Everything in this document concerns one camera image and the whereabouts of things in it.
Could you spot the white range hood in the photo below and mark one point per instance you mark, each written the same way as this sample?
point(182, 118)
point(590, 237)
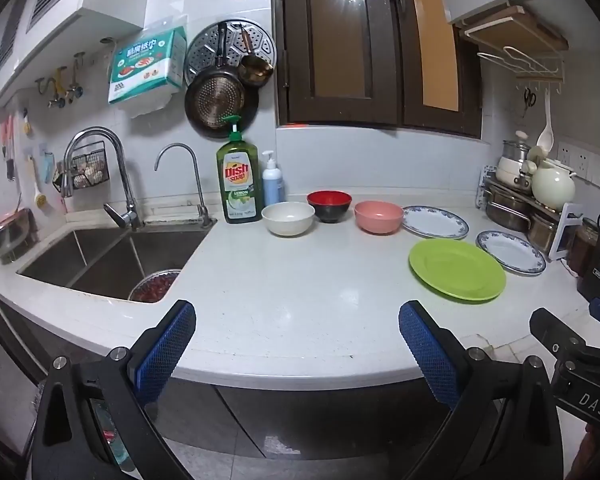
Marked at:
point(38, 37)

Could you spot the steel pot upper left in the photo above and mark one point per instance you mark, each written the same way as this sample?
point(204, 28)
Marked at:
point(507, 210)

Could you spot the blue floral plate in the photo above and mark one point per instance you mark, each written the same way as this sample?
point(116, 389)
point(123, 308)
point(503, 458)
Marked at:
point(433, 222)
point(512, 252)

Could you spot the brass ladle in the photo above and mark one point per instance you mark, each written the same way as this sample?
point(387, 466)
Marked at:
point(252, 69)

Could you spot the paper towel pack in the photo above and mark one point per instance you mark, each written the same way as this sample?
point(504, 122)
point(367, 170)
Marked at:
point(148, 71)

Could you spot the white rice spoon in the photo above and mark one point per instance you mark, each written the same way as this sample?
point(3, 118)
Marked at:
point(546, 138)

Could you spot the gas pipe valves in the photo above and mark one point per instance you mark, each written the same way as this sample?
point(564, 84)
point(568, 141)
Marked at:
point(63, 95)

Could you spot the wooden cutting board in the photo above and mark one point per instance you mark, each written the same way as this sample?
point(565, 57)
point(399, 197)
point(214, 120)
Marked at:
point(518, 28)

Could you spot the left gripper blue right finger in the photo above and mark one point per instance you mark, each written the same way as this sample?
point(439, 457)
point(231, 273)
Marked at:
point(440, 357)

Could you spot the red black bowl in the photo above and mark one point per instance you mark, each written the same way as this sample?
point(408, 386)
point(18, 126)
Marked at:
point(329, 206)

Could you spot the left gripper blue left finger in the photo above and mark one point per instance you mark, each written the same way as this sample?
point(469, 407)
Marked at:
point(156, 354)

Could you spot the dish brush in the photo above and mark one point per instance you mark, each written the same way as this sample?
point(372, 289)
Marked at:
point(40, 199)

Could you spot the blue pump bottle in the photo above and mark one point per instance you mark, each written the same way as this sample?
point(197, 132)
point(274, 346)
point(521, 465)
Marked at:
point(272, 180)

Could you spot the cream pot with steel lid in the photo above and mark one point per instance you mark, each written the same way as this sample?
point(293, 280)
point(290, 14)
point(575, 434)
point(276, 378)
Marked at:
point(509, 167)

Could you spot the pink bowl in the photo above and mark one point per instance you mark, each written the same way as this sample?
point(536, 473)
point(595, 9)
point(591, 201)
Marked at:
point(378, 217)

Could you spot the glass jar of chili sauce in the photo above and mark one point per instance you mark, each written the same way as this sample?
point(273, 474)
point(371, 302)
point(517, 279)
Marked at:
point(582, 247)

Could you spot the round steel steamer tray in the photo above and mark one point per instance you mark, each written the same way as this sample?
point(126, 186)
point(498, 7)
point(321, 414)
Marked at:
point(201, 51)

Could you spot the black frying pan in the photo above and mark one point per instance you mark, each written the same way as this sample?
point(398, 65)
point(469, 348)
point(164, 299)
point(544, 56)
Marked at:
point(217, 93)

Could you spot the wire basket with garlic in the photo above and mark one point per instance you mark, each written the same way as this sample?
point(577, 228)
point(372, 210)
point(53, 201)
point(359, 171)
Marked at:
point(89, 166)

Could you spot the steel pot lower right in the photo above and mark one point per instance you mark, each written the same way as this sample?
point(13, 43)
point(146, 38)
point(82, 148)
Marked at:
point(542, 233)

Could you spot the metal bowl with red food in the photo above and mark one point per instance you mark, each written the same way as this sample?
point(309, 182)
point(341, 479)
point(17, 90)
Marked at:
point(154, 287)

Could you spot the black scissors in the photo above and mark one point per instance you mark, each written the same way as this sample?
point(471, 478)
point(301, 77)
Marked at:
point(529, 99)

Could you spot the cream ceramic teapot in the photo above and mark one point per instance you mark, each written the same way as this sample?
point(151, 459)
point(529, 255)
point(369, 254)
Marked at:
point(551, 182)

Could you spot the wall power sockets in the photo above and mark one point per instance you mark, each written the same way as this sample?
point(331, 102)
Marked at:
point(586, 164)

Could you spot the stainless steel sink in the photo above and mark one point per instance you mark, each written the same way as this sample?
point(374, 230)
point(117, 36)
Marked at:
point(110, 262)

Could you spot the green dish soap bottle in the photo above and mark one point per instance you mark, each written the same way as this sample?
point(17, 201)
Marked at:
point(239, 176)

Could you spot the green plate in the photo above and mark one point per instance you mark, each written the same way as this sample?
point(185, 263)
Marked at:
point(457, 269)

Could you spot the steel pot left of sink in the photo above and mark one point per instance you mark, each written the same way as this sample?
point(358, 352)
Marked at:
point(16, 235)

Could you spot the cream white bowl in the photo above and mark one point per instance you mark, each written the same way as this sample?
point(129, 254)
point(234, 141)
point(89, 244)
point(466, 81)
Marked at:
point(288, 219)

